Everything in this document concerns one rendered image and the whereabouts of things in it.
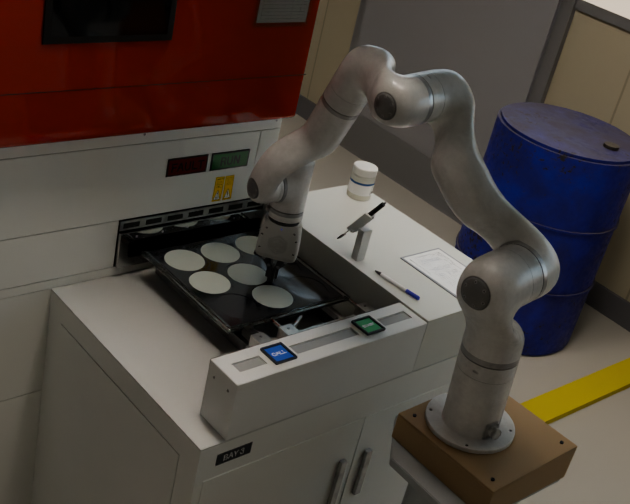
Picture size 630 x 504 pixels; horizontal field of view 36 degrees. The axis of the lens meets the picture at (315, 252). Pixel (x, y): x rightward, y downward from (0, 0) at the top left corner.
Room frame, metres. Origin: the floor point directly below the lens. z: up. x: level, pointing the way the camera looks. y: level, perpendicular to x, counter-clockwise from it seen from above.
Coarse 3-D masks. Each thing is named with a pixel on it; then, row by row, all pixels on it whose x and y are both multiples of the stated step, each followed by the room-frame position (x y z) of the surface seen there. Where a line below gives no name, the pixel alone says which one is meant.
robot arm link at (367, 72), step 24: (360, 48) 1.91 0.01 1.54; (336, 72) 1.92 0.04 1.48; (360, 72) 1.87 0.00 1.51; (384, 72) 1.78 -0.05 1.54; (336, 96) 1.90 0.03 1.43; (360, 96) 1.90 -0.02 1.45; (384, 96) 1.73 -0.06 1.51; (408, 96) 1.73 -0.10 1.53; (432, 96) 1.77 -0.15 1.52; (384, 120) 1.73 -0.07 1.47; (408, 120) 1.73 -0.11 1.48
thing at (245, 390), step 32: (384, 320) 1.87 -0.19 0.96; (416, 320) 1.90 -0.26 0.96; (256, 352) 1.62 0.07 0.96; (320, 352) 1.68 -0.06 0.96; (352, 352) 1.72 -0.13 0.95; (384, 352) 1.81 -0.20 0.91; (416, 352) 1.89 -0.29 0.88; (224, 384) 1.52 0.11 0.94; (256, 384) 1.53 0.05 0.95; (288, 384) 1.60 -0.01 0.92; (320, 384) 1.67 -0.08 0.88; (352, 384) 1.75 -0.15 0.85; (224, 416) 1.51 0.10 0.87; (256, 416) 1.55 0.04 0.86; (288, 416) 1.62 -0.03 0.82
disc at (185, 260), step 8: (168, 256) 2.02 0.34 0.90; (176, 256) 2.03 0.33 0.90; (184, 256) 2.04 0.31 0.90; (192, 256) 2.04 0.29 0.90; (200, 256) 2.05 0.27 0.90; (168, 264) 1.98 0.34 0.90; (176, 264) 1.99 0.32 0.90; (184, 264) 2.00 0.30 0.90; (192, 264) 2.01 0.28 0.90; (200, 264) 2.02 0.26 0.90
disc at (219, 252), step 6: (204, 246) 2.11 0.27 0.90; (210, 246) 2.12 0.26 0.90; (216, 246) 2.12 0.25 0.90; (222, 246) 2.13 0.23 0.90; (228, 246) 2.14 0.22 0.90; (204, 252) 2.08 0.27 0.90; (210, 252) 2.09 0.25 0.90; (216, 252) 2.09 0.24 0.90; (222, 252) 2.10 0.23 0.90; (228, 252) 2.11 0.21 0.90; (234, 252) 2.12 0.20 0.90; (210, 258) 2.06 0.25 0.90; (216, 258) 2.06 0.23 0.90; (222, 258) 2.07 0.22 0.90; (228, 258) 2.08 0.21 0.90; (234, 258) 2.08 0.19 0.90
